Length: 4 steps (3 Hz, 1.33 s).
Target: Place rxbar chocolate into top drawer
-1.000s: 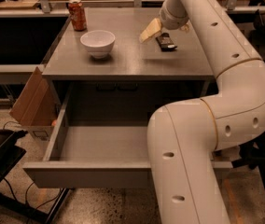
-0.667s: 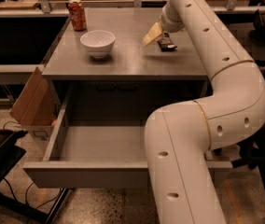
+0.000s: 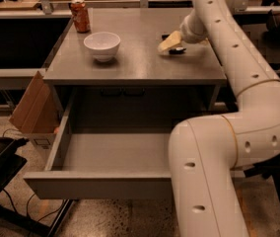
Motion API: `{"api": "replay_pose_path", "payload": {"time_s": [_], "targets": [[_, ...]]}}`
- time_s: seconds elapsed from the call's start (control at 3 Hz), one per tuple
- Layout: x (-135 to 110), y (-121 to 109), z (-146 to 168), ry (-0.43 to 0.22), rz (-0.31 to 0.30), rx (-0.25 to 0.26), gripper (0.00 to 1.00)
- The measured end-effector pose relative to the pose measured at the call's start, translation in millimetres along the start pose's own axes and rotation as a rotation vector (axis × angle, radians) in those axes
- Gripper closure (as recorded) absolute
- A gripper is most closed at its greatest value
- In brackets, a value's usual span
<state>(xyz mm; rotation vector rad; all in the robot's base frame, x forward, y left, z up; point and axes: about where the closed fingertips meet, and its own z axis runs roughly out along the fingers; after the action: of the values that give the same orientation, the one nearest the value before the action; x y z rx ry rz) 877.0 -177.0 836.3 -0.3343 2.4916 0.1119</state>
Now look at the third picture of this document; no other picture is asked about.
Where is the black cart at left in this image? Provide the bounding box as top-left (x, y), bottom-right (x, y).
top-left (0, 137), bottom-right (73, 237)

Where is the open grey top drawer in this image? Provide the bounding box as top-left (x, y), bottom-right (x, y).
top-left (23, 88), bottom-right (180, 200)

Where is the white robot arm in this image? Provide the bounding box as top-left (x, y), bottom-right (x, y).
top-left (159, 0), bottom-right (280, 237)

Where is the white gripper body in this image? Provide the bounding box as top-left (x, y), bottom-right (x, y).
top-left (179, 10), bottom-right (208, 43)

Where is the dark rxbar chocolate bar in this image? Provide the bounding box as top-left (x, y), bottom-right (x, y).
top-left (161, 35), bottom-right (186, 54)

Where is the brown cardboard box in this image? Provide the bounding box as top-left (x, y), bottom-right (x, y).
top-left (9, 72), bottom-right (59, 151)

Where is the grey cabinet with top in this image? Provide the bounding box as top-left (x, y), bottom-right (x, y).
top-left (44, 9), bottom-right (226, 128)

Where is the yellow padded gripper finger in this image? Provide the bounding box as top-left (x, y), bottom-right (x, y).
top-left (158, 31), bottom-right (181, 52)

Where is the orange soda can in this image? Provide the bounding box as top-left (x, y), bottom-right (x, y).
top-left (70, 0), bottom-right (90, 33)

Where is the black drawer handle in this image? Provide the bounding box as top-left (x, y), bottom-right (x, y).
top-left (100, 88), bottom-right (146, 97)

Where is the black floor cable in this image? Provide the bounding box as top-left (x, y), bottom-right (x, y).
top-left (1, 187), bottom-right (65, 237)

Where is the white ceramic bowl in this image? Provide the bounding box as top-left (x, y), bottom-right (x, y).
top-left (84, 32), bottom-right (120, 62)

